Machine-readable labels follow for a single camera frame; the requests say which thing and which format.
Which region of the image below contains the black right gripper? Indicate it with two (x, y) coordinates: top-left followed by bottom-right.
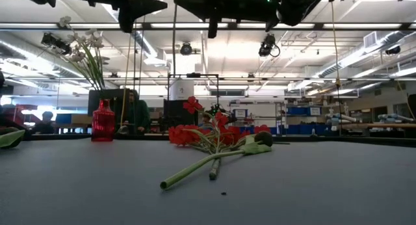
(174, 0), (282, 40)

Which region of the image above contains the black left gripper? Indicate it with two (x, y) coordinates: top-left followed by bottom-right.
(117, 0), (168, 34)

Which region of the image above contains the white flower bunch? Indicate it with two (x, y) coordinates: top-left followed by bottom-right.
(58, 16), (107, 102)

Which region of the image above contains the small red flower bunch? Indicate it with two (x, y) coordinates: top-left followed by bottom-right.
(168, 124), (204, 146)

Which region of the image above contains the large red flower bunch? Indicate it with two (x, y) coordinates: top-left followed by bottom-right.
(182, 96), (280, 181)

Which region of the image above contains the red glass vase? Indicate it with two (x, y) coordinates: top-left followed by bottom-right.
(90, 99), (116, 143)

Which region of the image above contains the white cylindrical tank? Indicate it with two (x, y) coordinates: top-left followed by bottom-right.
(170, 79), (195, 101)

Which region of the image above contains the blue table mat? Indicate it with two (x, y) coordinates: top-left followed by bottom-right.
(0, 139), (416, 225)

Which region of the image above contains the wooden workbench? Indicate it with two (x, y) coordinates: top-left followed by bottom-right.
(341, 122), (416, 130)

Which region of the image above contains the round black overhead camera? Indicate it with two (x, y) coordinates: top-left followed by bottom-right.
(179, 42), (193, 56)

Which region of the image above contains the black background rig frame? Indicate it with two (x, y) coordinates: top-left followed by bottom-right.
(167, 72), (219, 135)

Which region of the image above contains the black ceiling-mounted camera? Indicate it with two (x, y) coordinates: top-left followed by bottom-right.
(258, 33), (281, 59)

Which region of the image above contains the black overhead frame beam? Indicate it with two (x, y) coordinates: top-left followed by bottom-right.
(0, 21), (416, 32)

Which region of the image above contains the silver ceiling duct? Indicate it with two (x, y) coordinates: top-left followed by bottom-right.
(320, 29), (416, 78)

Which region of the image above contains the black aluminium table frame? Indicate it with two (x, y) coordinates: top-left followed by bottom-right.
(0, 133), (416, 148)

